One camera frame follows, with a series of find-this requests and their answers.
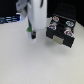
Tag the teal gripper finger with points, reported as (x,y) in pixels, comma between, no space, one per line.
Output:
(29,29)

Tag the white kcup with green lid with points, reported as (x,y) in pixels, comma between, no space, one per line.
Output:
(33,36)

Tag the kcup pod in drawer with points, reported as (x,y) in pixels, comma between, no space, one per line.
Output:
(70,24)
(68,32)
(52,26)
(55,18)

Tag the black kcup holder drawer box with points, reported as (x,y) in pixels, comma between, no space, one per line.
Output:
(58,34)

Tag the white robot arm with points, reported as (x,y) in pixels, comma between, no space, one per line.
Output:
(36,11)

